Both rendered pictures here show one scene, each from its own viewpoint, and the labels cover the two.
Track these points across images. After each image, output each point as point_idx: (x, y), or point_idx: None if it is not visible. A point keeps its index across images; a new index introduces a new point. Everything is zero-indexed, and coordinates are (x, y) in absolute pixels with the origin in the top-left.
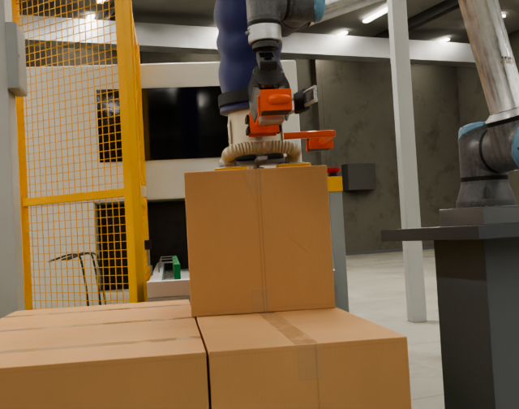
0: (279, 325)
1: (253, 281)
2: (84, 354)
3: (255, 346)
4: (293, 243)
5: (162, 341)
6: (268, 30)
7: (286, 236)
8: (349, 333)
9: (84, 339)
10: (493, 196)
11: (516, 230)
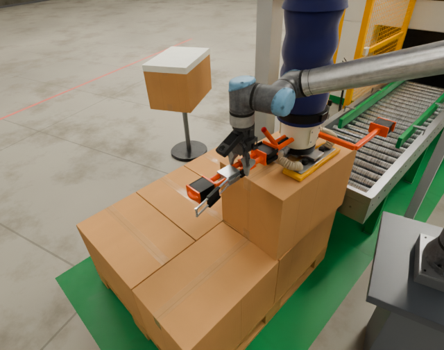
0: (208, 271)
1: (243, 224)
2: (120, 250)
3: (144, 301)
4: (261, 223)
5: (153, 255)
6: (234, 122)
7: (259, 218)
8: (187, 321)
9: (152, 225)
10: None
11: (409, 316)
